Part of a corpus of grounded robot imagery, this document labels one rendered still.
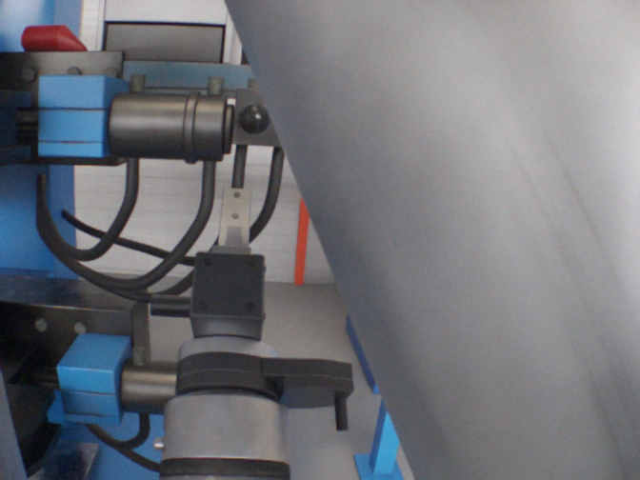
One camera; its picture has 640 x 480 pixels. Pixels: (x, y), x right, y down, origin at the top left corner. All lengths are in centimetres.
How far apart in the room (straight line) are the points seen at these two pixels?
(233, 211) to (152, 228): 235
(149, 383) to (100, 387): 9
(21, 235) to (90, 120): 55
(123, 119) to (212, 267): 43
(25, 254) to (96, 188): 164
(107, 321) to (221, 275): 63
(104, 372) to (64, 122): 41
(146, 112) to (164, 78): 12
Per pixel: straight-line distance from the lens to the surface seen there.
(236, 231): 38
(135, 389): 85
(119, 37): 84
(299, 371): 32
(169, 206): 270
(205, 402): 30
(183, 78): 80
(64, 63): 86
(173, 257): 74
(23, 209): 116
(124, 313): 90
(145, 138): 69
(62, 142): 72
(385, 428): 130
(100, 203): 280
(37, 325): 97
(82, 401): 87
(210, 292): 30
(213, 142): 68
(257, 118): 49
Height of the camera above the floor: 98
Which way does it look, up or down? 15 degrees down
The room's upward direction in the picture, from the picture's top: 5 degrees clockwise
